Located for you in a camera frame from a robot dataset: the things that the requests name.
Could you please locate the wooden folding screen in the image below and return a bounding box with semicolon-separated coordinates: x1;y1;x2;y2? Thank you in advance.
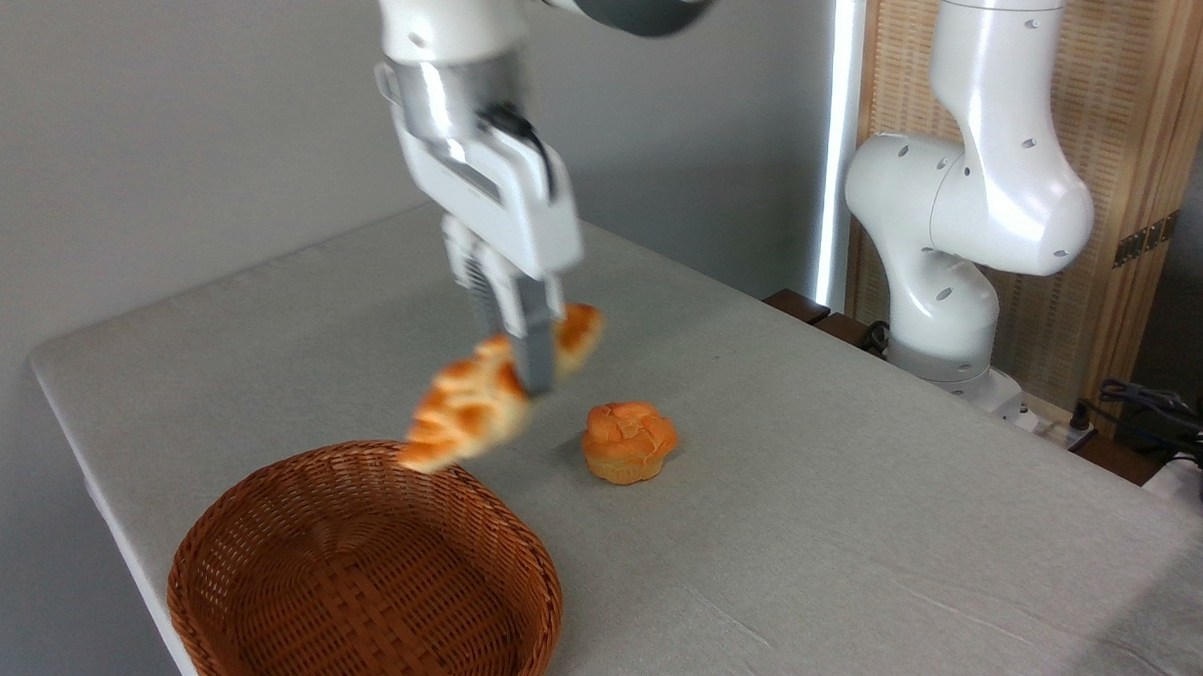
844;0;1203;420

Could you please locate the brown wicker basket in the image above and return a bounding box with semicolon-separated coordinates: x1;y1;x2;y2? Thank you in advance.
163;433;570;676

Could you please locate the long braided bread loaf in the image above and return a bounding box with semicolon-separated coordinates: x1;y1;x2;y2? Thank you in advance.
397;297;605;481

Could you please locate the dark brown wooden block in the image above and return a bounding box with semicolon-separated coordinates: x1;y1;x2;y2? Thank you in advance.
761;288;890;357

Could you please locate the metal screen hinge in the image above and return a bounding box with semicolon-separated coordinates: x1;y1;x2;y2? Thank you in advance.
1112;209;1181;271

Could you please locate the round muffin-shaped bread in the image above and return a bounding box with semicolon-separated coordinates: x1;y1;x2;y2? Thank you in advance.
580;399;681;488

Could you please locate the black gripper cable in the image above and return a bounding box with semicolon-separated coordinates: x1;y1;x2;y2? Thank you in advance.
476;104;561;198

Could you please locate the grey tablecloth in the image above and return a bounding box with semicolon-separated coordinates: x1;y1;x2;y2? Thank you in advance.
17;188;1203;676

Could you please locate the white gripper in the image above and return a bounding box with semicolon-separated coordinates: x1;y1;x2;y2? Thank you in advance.
364;60;592;397

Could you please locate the black cable bundle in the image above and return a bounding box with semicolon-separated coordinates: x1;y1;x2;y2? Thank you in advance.
1072;378;1203;470

